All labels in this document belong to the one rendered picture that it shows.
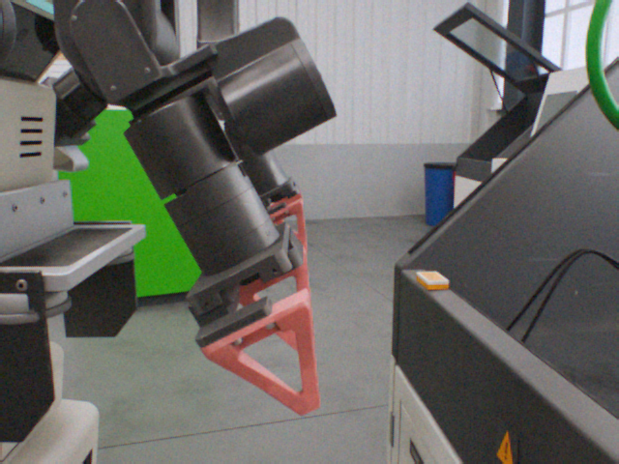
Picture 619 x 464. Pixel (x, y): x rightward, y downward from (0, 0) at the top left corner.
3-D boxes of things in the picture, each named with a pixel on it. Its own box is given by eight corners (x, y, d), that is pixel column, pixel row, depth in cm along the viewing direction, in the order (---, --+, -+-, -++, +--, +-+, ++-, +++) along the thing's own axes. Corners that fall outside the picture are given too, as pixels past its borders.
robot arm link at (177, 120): (131, 121, 37) (102, 119, 31) (219, 73, 36) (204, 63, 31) (180, 209, 38) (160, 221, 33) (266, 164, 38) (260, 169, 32)
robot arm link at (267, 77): (110, 39, 38) (57, 13, 29) (254, -40, 37) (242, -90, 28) (193, 189, 40) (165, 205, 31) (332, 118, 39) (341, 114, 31)
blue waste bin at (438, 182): (412, 221, 705) (415, 162, 690) (453, 219, 722) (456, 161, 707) (435, 229, 649) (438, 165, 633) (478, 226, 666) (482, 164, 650)
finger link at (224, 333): (352, 355, 38) (290, 239, 36) (364, 405, 31) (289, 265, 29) (266, 395, 38) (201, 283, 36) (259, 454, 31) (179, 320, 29)
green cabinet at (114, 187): (191, 271, 456) (183, 114, 430) (217, 299, 379) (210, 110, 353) (70, 283, 417) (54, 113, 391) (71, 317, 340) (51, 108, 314)
